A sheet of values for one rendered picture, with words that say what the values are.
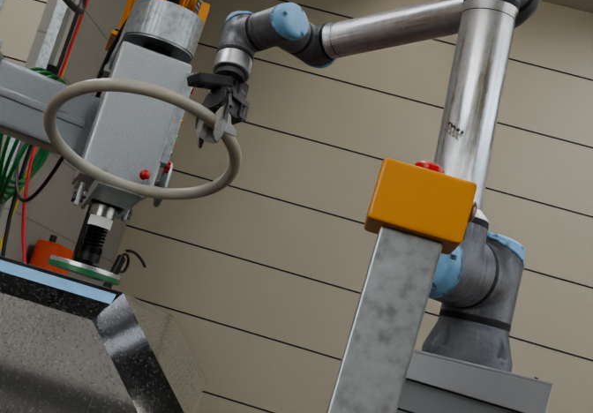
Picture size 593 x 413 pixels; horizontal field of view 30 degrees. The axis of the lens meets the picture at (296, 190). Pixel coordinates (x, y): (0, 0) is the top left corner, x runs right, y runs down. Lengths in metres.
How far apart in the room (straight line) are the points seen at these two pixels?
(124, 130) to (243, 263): 4.97
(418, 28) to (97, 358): 1.09
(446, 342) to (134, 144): 1.34
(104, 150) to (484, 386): 1.53
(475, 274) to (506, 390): 0.23
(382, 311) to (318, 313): 6.74
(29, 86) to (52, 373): 1.37
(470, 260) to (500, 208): 6.06
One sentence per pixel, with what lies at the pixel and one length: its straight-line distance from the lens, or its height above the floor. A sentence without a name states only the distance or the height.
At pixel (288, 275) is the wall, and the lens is 8.14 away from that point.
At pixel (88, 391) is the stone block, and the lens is 2.72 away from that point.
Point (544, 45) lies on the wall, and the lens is 8.56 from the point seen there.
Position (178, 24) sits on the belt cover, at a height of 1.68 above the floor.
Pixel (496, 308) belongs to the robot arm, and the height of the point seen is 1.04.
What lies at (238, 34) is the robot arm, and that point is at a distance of 2.68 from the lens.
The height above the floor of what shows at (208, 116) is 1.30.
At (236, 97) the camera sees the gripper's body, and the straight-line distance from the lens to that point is 2.60.
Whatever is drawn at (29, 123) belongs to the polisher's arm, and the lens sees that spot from 3.84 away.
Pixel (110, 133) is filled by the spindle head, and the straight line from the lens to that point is 3.28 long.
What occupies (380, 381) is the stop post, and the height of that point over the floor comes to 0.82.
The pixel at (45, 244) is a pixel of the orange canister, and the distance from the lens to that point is 6.52.
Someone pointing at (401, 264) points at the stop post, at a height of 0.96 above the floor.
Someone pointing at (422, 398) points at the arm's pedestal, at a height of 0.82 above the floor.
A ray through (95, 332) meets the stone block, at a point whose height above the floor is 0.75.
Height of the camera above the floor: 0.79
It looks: 9 degrees up
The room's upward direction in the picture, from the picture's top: 17 degrees clockwise
